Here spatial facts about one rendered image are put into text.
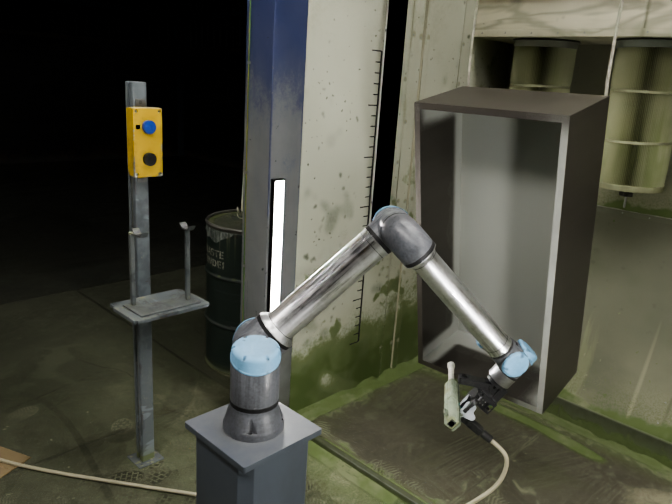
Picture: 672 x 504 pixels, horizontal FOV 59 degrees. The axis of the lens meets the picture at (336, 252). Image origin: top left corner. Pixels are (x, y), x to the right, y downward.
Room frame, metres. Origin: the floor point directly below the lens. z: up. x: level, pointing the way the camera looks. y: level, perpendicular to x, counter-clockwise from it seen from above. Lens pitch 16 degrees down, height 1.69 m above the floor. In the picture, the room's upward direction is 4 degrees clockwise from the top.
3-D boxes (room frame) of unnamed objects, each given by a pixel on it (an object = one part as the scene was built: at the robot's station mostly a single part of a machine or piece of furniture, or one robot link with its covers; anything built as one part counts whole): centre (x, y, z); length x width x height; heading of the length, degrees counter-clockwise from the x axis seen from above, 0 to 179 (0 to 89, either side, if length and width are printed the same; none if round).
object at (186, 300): (2.21, 0.67, 0.95); 0.26 x 0.15 x 0.32; 137
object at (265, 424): (1.64, 0.22, 0.69); 0.19 x 0.19 x 0.10
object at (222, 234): (3.40, 0.48, 0.44); 0.59 x 0.58 x 0.89; 27
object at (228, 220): (3.40, 0.49, 0.86); 0.54 x 0.54 x 0.01
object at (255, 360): (1.65, 0.22, 0.83); 0.17 x 0.15 x 0.18; 9
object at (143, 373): (2.32, 0.80, 0.82); 0.06 x 0.06 x 1.64; 47
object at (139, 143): (2.28, 0.75, 1.42); 0.12 x 0.06 x 0.26; 137
